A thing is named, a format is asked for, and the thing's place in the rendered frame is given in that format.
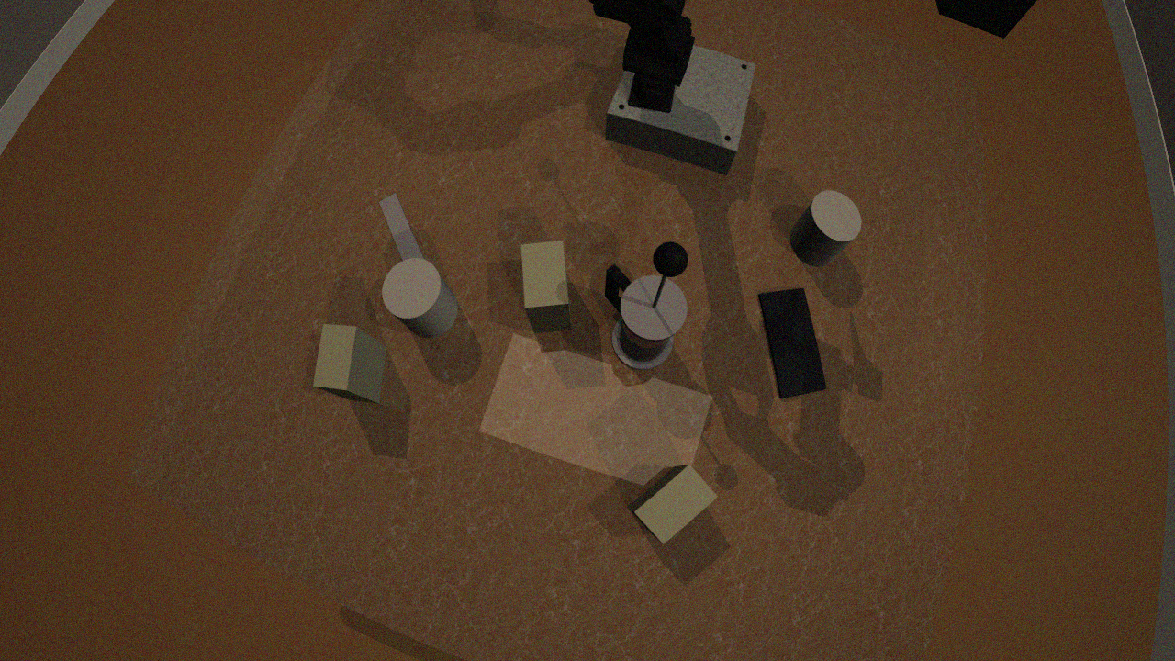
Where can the glass coffee press with black knob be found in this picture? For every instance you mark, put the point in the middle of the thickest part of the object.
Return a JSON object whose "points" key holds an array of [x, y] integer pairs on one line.
{"points": [[652, 309]]}

